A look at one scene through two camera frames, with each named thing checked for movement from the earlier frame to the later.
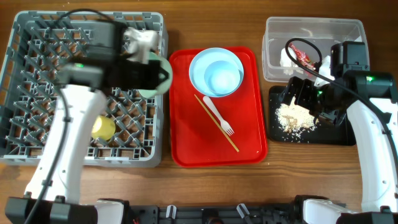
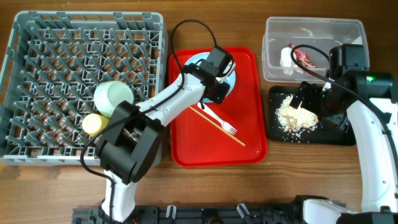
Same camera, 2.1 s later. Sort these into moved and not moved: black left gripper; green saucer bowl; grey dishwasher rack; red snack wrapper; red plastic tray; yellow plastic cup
Moved: green saucer bowl; black left gripper
Not moved: grey dishwasher rack; yellow plastic cup; red plastic tray; red snack wrapper
